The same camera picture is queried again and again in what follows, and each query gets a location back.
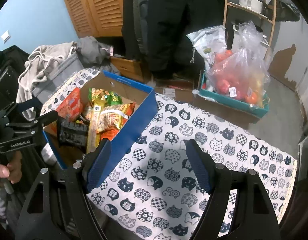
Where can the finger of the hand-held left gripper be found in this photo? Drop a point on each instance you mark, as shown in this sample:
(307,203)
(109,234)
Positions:
(43,120)
(28,105)

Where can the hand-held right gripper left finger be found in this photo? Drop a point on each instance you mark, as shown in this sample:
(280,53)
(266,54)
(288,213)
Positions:
(98,165)

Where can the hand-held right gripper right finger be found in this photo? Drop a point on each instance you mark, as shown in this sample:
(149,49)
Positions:
(197,165)

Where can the red snack bag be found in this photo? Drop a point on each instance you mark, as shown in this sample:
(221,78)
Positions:
(71,105)

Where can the small orange snack packet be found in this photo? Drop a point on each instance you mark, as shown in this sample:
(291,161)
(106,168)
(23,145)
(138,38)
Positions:
(108,135)

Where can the black snack packet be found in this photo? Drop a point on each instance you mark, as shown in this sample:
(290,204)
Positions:
(73,132)

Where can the long gold snack packet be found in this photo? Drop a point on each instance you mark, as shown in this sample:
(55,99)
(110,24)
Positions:
(93,125)

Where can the orange patterned snack bag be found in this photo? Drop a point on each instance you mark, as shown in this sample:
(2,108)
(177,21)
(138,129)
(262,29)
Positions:
(113,120)

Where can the blue cardboard box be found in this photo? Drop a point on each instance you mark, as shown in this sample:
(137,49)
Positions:
(133,120)

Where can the green snack bag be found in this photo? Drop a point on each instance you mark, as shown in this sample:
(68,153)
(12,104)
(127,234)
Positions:
(106,96)

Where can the person's left hand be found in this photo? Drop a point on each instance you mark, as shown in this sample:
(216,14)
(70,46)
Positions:
(16,170)

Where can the cat print tablecloth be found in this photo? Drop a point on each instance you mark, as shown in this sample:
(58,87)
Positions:
(169,180)

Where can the teal cardboard box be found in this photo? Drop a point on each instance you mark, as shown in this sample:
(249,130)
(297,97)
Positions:
(231,102)

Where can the cardboard box with red label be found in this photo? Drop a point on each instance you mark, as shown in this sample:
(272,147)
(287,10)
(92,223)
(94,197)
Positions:
(174,90)

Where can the dark grey garment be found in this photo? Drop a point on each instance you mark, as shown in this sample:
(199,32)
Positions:
(91,47)

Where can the clear plastic bag of oranges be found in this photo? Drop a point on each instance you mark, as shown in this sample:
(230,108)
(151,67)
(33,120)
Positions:
(239,75)

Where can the wooden louvered door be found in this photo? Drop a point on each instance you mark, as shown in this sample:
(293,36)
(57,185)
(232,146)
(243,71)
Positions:
(93,7)

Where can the black coat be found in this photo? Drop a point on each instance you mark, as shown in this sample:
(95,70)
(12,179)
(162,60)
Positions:
(169,30)

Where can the grey jacket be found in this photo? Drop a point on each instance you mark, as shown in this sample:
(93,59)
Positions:
(140,17)

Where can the wooden shelf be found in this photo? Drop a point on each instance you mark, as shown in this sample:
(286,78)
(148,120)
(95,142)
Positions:
(225,10)

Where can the white pot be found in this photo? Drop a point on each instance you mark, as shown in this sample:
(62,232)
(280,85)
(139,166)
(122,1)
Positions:
(249,1)

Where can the black wok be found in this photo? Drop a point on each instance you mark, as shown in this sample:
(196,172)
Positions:
(286,12)

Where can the white wall switch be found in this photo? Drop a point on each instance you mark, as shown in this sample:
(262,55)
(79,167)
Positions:
(5,35)

